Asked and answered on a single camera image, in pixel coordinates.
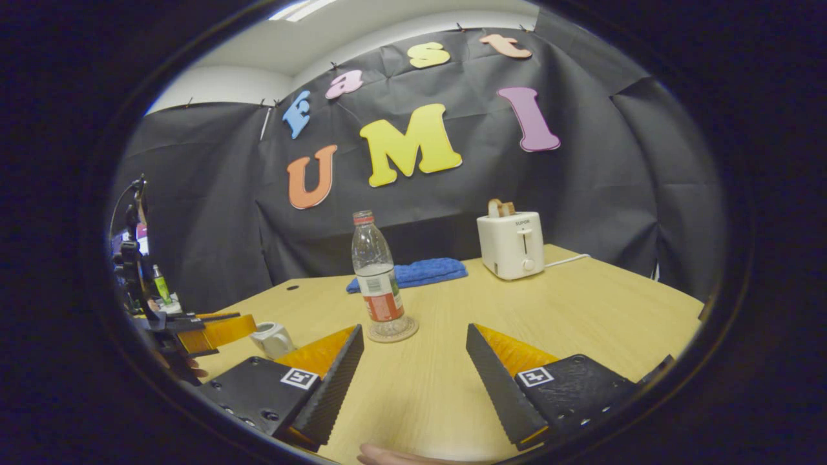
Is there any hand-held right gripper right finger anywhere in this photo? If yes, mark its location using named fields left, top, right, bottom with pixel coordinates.
left=465, top=323, right=676, bottom=451

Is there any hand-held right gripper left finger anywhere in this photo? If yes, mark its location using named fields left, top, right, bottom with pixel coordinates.
left=194, top=323, right=365, bottom=453

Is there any white teacup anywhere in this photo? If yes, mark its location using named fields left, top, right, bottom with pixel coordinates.
left=250, top=321, right=297, bottom=360

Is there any round brown coaster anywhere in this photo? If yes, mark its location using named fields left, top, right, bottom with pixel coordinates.
left=367, top=316, right=420, bottom=344

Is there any clear plastic water bottle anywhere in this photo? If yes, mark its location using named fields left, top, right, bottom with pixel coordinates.
left=351, top=210, right=409, bottom=336

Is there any green drink bottle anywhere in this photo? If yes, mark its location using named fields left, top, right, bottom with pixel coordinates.
left=152, top=264, right=173, bottom=305

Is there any computer monitor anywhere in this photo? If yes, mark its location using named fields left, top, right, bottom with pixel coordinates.
left=113, top=223, right=151, bottom=259

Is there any blue towel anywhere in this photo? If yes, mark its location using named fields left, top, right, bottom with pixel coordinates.
left=346, top=258, right=468, bottom=295

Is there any white toaster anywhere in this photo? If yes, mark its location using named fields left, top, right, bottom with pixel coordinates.
left=477, top=211, right=546, bottom=281

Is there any black backdrop cloth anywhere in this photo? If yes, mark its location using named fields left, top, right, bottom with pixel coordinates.
left=110, top=13, right=728, bottom=317

